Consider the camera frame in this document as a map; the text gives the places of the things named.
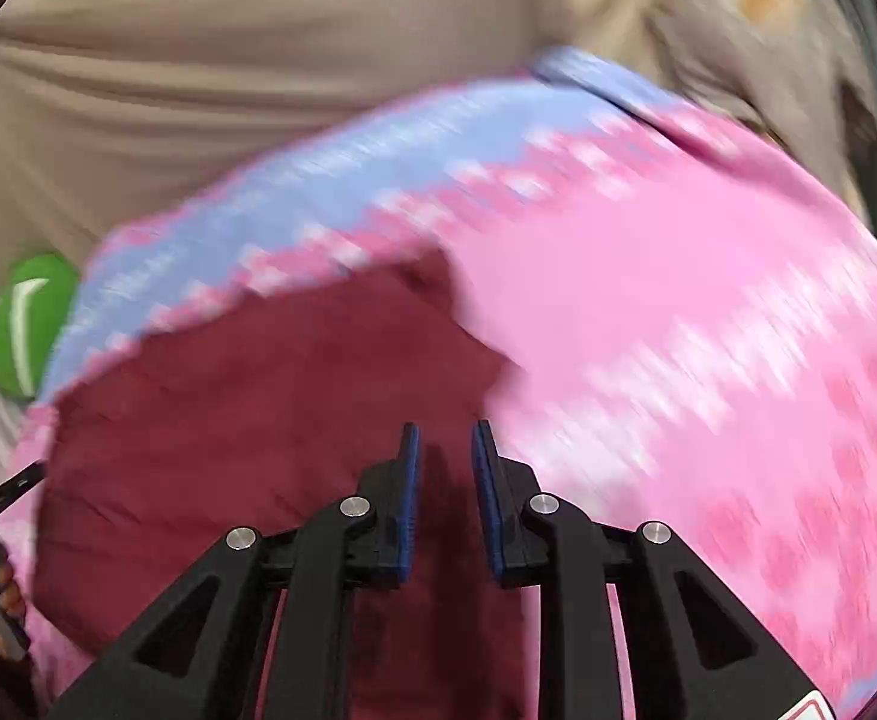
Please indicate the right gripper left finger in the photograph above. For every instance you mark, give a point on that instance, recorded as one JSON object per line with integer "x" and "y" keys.
{"x": 261, "y": 626}

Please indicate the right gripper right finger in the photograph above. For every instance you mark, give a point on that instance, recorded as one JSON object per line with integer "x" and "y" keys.
{"x": 633, "y": 624}

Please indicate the maroon puffer jacket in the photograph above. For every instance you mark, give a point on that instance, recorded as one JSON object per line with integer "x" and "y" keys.
{"x": 263, "y": 416}

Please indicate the green pillow white stripe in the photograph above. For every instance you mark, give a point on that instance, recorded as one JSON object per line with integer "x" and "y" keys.
{"x": 34, "y": 306}

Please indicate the pink blue floral bedsheet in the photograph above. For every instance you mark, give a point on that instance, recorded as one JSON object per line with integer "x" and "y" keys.
{"x": 689, "y": 320}

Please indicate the beige curtain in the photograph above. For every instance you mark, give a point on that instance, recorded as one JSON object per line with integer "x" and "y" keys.
{"x": 115, "y": 109}

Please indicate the beige patterned cloth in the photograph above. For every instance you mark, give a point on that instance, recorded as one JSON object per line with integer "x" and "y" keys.
{"x": 799, "y": 73}

